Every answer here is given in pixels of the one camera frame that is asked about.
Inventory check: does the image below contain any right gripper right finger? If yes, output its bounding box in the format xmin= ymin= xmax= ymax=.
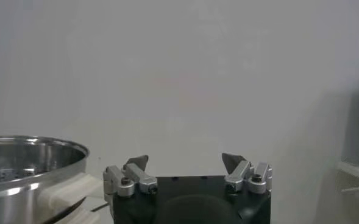
xmin=221 ymin=152 xmax=273 ymax=195

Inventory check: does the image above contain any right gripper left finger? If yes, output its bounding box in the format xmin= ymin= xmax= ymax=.
xmin=102 ymin=155 xmax=158 ymax=198

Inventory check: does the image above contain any stainless steel steamer basket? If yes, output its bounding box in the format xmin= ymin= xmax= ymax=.
xmin=0 ymin=135 xmax=90 ymax=224

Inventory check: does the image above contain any white electric cooking pot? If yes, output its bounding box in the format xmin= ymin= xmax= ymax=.
xmin=37 ymin=172 xmax=104 ymax=224

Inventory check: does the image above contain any white side table with laptop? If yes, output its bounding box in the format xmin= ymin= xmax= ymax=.
xmin=336 ymin=161 xmax=359 ymax=195

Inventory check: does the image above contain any black pot power cord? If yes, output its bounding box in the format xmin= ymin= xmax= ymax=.
xmin=90 ymin=203 xmax=110 ymax=212

